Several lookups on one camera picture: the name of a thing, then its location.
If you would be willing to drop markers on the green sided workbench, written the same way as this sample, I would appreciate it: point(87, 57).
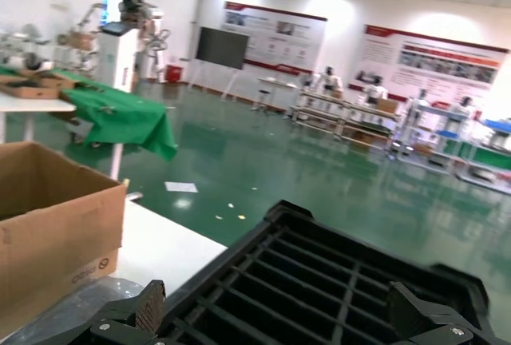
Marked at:
point(487, 157)

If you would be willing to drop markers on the small cardboard box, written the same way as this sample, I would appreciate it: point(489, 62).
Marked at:
point(52, 80)

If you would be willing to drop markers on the silver antistatic bag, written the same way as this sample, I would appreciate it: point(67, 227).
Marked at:
point(80, 309)

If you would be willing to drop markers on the white humanoid robot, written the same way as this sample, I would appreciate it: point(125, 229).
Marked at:
point(330, 80)
point(466, 106)
point(376, 91)

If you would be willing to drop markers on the black slotted container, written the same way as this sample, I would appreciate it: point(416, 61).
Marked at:
point(303, 265)

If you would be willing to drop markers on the tall metal rack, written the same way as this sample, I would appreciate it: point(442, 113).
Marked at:
point(439, 133)

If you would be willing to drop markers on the brown cardboard box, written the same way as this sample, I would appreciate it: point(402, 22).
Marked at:
point(60, 233)

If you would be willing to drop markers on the white kiosk stand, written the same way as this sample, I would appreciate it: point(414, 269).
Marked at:
point(113, 57)

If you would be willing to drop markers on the flat cardboard tray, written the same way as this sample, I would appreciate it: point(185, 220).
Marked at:
point(28, 91)

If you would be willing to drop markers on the cardboard box on rack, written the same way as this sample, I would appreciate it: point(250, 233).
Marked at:
point(388, 105)

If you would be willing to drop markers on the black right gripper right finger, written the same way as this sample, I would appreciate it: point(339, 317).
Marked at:
point(419, 321)

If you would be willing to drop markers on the red bin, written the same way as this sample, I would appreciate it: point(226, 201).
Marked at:
point(174, 74)

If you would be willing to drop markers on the low metal rack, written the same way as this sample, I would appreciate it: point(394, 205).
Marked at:
point(339, 115)

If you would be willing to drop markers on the white paper sheet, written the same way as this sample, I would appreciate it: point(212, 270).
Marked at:
point(181, 187)

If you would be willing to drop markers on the round stool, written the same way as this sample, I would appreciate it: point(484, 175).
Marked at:
point(260, 93)

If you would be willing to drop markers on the white work table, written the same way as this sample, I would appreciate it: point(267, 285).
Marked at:
point(279, 85)

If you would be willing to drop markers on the black display screen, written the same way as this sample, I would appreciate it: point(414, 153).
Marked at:
point(221, 47)

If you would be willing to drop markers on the white side table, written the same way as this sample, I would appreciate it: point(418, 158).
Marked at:
point(32, 103)

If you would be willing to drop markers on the green table cloth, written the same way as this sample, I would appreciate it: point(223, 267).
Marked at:
point(120, 117)

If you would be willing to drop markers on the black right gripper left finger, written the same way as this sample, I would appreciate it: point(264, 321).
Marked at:
point(139, 321)

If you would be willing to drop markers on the white pipe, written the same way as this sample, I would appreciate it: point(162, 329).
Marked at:
point(133, 196)

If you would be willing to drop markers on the wide red white poster board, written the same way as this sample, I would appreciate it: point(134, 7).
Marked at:
point(431, 57)

